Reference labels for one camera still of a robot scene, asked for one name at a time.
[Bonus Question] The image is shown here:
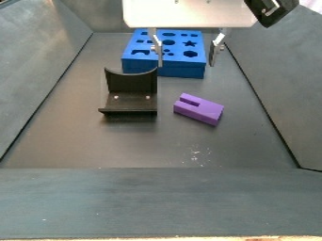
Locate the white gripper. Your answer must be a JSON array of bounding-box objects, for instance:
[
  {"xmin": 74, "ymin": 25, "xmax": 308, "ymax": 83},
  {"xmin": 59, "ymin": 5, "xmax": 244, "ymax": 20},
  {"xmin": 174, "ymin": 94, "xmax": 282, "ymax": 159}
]
[{"xmin": 122, "ymin": 0, "xmax": 257, "ymax": 67}]

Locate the purple double-square block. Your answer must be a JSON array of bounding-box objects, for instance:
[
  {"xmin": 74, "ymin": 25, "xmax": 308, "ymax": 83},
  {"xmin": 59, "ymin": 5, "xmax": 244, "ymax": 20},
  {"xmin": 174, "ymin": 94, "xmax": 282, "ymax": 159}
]
[{"xmin": 174, "ymin": 93, "xmax": 225, "ymax": 126}]

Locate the blue foam shape board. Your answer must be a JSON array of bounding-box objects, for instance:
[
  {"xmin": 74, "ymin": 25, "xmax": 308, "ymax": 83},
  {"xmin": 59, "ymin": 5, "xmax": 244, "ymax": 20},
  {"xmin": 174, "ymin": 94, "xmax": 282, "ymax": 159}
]
[{"xmin": 121, "ymin": 28, "xmax": 206, "ymax": 79}]

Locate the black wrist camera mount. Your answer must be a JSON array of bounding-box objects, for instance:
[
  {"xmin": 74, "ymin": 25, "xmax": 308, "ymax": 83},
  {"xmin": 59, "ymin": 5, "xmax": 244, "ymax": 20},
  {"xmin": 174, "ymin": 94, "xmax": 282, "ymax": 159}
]
[{"xmin": 245, "ymin": 0, "xmax": 300, "ymax": 28}]

